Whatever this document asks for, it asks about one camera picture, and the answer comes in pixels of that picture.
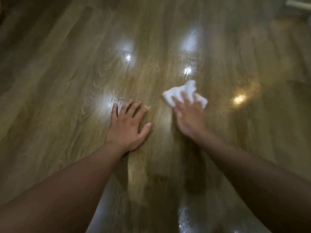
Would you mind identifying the person's left hand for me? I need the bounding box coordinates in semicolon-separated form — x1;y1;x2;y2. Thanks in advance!
105;99;153;153

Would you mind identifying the person's right hand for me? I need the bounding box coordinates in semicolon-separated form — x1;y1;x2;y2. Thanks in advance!
171;91;207;140

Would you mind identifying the white towel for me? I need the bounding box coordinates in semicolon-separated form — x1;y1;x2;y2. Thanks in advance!
162;80;209;110

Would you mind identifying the person's right forearm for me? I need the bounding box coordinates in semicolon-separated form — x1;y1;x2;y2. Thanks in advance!
195;131;311;233

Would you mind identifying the person's left forearm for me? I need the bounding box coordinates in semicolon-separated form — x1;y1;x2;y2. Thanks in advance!
0;142;128;233

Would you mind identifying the white furniture base bar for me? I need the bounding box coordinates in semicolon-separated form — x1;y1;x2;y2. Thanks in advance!
285;0;311;12

